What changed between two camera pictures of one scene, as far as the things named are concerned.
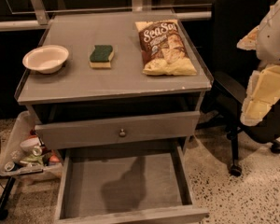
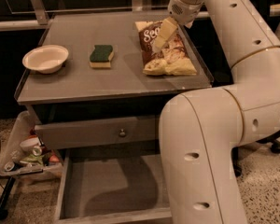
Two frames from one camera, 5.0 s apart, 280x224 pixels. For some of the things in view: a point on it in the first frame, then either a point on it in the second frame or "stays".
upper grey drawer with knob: x=120 y=130 stays
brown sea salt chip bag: x=163 y=49 stays
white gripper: x=275 y=42 -> x=184 y=12
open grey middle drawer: x=132 y=186 stays
